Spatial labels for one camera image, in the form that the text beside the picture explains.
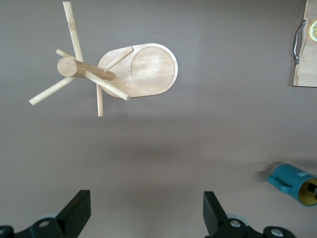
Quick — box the wooden cup rack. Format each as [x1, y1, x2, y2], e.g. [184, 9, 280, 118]
[28, 1, 179, 118]

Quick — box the bamboo cutting board metal handle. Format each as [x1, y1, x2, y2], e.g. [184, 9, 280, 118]
[292, 0, 317, 88]

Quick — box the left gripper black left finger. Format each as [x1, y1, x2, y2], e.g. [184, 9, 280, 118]
[17, 189, 92, 238]

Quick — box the brown table cover sheet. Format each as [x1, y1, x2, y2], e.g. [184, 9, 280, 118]
[0, 0, 317, 238]

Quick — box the teal cup yellow inside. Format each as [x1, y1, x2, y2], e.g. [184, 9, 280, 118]
[267, 162, 317, 207]

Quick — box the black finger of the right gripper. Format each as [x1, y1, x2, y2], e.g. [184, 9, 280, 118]
[306, 182, 317, 196]

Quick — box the lemon slice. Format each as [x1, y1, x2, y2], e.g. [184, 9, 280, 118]
[309, 20, 317, 43]

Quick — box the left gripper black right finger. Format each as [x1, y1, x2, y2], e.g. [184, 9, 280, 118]
[203, 190, 263, 238]

